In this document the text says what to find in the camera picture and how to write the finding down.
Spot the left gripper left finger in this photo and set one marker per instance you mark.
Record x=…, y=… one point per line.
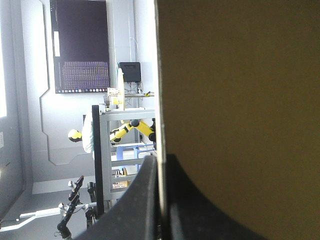
x=140, y=205

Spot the grey metal rack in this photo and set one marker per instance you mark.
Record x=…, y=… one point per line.
x=106, y=150

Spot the blue plastic chair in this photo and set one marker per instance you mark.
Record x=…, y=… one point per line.
x=125, y=152

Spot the dark wall display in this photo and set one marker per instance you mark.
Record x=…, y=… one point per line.
x=82, y=42

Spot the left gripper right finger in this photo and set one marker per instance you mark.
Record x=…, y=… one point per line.
x=190, y=215

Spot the brown cardboard box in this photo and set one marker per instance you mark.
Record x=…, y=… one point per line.
x=237, y=87

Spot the yellow robot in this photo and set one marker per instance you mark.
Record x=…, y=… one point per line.
x=145, y=127

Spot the black wall-mounted box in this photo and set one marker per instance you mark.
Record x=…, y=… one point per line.
x=130, y=72

